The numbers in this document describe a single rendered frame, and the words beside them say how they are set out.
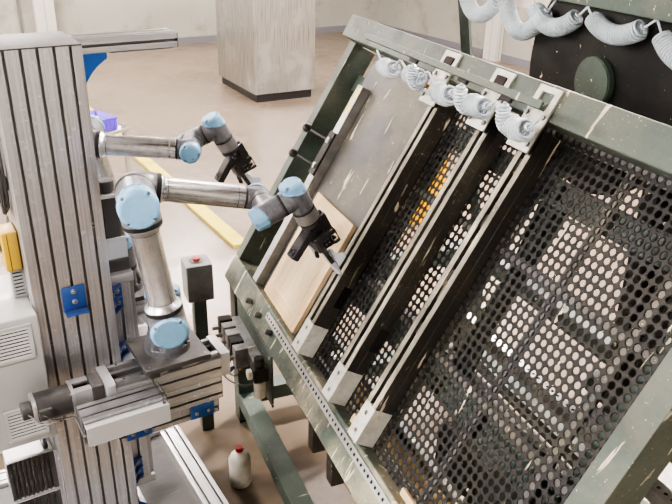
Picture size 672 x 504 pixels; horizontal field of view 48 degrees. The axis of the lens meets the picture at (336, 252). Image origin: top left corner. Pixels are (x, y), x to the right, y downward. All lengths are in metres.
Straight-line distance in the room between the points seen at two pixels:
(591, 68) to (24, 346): 2.10
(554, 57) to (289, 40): 7.10
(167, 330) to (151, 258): 0.24
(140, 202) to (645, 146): 1.31
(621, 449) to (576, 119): 0.84
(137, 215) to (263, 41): 7.68
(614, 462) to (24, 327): 1.73
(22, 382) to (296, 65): 7.84
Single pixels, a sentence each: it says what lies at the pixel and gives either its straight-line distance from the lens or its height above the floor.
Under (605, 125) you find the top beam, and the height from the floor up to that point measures 1.92.
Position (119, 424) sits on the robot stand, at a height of 0.93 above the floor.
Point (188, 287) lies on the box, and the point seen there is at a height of 0.83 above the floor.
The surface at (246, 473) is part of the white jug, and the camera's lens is 3.51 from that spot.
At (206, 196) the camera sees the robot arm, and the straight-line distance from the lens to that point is 2.34.
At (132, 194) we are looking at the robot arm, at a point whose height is 1.67.
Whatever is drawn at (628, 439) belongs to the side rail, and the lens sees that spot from 1.74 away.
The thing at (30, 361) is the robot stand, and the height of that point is 1.07.
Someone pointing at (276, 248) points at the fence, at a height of 1.05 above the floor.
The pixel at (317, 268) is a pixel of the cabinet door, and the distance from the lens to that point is 2.91.
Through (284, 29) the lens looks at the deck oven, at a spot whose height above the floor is 0.90.
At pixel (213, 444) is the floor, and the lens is 3.81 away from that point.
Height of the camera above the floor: 2.42
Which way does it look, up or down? 25 degrees down
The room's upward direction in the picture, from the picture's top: 1 degrees clockwise
